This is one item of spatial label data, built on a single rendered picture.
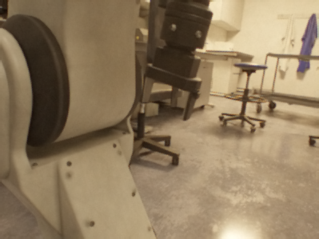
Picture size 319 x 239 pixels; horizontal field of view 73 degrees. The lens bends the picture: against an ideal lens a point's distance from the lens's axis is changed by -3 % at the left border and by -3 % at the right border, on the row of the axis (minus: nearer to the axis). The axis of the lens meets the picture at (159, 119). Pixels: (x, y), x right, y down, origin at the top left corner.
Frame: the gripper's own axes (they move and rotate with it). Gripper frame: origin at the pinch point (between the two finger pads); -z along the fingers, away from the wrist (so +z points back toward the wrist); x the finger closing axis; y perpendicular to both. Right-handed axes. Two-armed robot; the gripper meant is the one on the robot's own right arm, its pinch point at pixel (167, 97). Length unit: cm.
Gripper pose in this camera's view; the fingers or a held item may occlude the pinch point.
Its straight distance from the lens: 47.3
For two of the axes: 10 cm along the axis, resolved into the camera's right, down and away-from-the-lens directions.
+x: -8.1, -3.8, 4.4
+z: 2.3, -9.1, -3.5
